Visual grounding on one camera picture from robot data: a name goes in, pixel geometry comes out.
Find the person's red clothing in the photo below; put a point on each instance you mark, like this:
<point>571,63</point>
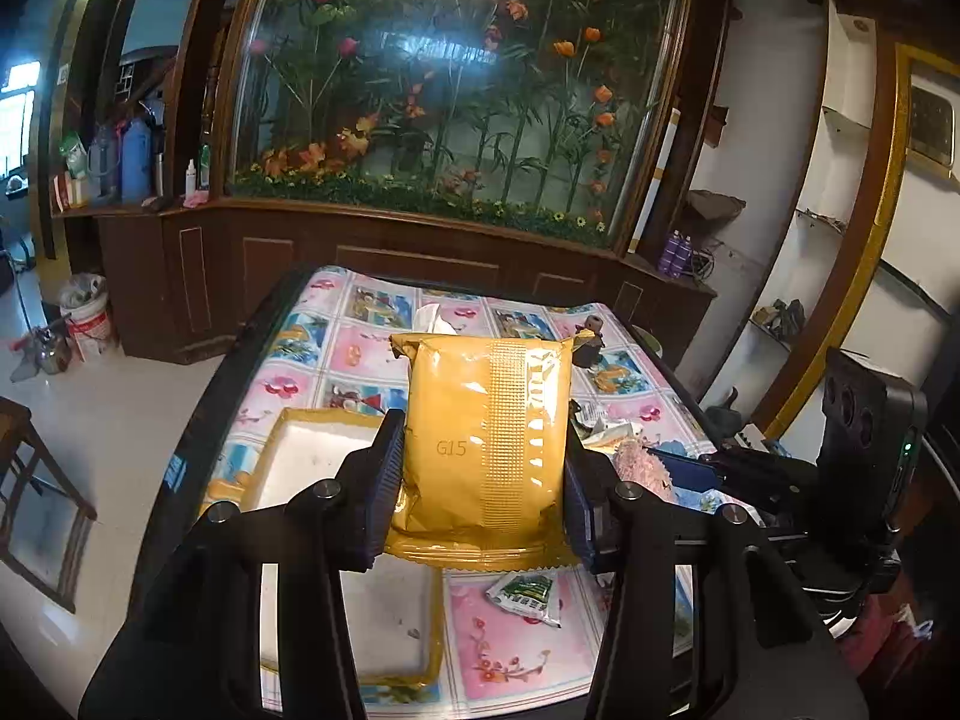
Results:
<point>892,637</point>

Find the green bottle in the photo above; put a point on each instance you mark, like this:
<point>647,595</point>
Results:
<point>205,169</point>

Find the wooden stool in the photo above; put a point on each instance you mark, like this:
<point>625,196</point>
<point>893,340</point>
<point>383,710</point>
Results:
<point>30,427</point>

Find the pink fluffy cloth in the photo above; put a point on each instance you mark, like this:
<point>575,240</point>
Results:
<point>637,469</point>

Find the green foil sachet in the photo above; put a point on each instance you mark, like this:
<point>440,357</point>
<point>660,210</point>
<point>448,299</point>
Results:
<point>526,597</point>

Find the metal kettle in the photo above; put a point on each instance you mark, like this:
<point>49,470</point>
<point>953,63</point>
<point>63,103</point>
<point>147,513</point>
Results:
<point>51,352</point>

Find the pink rag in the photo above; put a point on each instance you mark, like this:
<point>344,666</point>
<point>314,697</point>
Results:
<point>199,199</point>

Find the clear water bottle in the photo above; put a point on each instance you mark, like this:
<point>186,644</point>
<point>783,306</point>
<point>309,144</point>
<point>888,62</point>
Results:
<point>105,165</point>

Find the small white bottle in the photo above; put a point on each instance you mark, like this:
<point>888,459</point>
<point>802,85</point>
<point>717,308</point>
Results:
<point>190,178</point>

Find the printed plastic tablecloth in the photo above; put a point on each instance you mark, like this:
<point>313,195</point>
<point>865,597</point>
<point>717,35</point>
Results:
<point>495,652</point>

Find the white tray with gold rim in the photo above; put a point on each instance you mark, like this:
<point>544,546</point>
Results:
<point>315,450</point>

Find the white printed sachet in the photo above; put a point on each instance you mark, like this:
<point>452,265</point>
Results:
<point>604,427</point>

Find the green packet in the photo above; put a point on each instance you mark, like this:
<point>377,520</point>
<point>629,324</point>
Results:
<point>73,157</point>

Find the gold foil packet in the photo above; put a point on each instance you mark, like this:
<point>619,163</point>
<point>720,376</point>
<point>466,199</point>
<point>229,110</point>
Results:
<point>465,427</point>

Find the white curved shelf unit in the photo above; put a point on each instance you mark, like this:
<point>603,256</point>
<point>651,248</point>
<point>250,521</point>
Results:
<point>847,90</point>

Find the white plastic bucket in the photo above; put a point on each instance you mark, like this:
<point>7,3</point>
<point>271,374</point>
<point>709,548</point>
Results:
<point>91,322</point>

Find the glass display with artificial flowers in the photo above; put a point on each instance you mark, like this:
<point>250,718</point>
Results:
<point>450,90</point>

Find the white paper roll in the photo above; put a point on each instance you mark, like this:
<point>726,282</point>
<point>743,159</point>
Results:
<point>656,180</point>

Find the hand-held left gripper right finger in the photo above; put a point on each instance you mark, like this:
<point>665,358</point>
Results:
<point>581,514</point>

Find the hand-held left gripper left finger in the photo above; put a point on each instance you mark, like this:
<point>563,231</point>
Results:
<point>381,491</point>

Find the dark wooden cabinet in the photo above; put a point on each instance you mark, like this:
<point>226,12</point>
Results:
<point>375,255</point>

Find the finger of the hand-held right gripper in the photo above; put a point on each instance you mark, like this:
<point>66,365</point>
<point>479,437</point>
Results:
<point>686,472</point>

